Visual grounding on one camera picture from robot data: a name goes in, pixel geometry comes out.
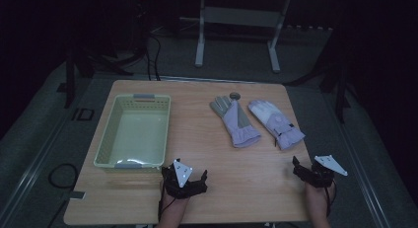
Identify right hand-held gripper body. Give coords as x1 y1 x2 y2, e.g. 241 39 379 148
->
304 154 349 190

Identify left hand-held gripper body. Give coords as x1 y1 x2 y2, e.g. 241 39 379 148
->
161 158 205 200

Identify lilac glove with white back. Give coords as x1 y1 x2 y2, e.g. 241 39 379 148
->
247 100 306 151

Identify lilac glove with grey palm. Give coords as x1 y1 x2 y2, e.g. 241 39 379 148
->
209 95 262 149

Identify pale green plastic basket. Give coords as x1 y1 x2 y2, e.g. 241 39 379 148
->
93 93 172 171

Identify person's left hand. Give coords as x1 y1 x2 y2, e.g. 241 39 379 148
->
161 188 190 210

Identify person's right hand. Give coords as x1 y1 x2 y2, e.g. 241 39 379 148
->
304 181 337 206

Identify black metal stand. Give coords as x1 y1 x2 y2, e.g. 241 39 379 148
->
56 48 77 110
284 24 353 124

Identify grey tape strip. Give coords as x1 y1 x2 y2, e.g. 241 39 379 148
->
61 190 87 201

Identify black tripod stand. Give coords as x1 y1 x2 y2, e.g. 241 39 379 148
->
74 0 150 78

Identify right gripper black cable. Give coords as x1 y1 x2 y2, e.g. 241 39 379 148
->
322 179 338 218

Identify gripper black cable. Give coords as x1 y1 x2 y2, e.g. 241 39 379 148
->
322 179 338 218
157 182 178 223

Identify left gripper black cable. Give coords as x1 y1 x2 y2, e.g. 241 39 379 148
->
157 182 178 223

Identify black cable loop on floor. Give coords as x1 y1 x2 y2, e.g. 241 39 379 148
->
47 162 80 190

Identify black hanging cables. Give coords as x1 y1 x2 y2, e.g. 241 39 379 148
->
145 33 163 82

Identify white metal desk frame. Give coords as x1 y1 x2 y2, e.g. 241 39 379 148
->
178 0 292 74

